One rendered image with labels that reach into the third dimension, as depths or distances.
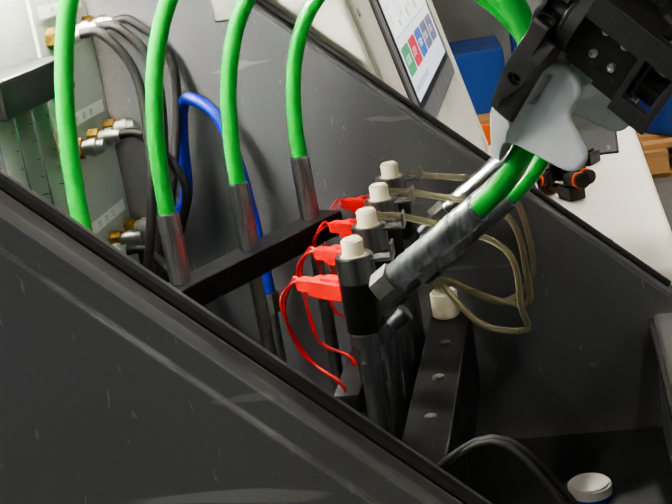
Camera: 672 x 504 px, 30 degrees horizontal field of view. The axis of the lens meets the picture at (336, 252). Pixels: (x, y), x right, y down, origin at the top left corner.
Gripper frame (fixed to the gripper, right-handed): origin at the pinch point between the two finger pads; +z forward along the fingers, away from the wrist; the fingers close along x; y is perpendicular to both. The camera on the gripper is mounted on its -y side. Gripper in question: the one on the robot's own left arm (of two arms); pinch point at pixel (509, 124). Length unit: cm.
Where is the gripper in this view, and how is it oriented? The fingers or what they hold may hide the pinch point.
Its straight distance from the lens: 74.6
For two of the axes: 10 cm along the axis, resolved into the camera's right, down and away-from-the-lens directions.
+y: 7.2, 6.5, -2.2
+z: -2.7, 5.6, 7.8
